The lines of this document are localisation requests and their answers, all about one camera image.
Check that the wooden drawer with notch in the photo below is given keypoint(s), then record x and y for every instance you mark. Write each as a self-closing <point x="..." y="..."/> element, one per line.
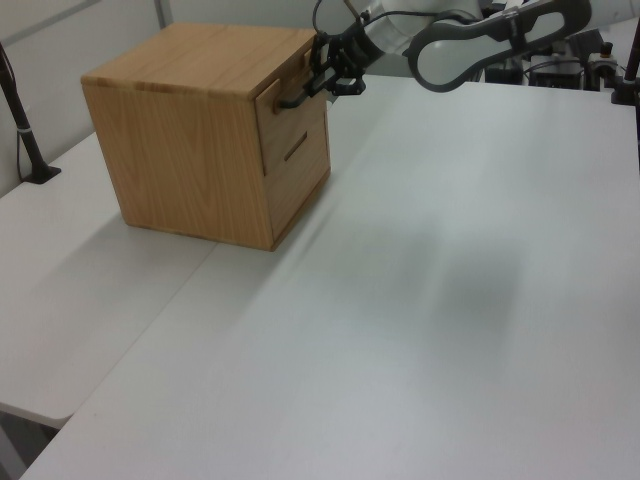
<point x="300" y="195"/>

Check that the black clamp stand pole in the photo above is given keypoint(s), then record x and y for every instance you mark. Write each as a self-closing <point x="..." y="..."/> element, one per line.
<point x="631" y="65"/>

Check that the black camera stand pole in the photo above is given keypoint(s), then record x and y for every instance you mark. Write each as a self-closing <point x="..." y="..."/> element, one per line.
<point x="27" y="145"/>

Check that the wooden drawer cabinet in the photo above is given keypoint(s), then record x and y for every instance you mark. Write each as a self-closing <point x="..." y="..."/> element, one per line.
<point x="175" y="150"/>

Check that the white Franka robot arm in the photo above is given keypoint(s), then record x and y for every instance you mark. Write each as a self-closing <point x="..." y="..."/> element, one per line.
<point x="450" y="50"/>

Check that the black lab equipment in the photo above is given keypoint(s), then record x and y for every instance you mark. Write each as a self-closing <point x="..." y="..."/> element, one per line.
<point x="555" y="75"/>

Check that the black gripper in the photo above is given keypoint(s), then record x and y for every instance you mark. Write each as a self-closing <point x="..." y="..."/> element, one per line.
<point x="357" y="45"/>

